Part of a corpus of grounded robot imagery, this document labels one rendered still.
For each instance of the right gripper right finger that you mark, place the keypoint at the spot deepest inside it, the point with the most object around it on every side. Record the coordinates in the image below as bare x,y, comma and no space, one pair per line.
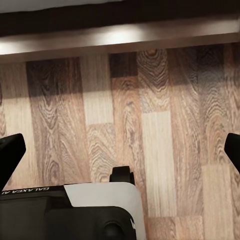
232,148

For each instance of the bed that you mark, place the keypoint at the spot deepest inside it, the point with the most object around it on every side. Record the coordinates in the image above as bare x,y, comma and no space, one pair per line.
38,30

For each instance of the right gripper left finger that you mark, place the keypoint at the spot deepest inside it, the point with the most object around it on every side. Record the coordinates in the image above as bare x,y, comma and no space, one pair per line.
12,150

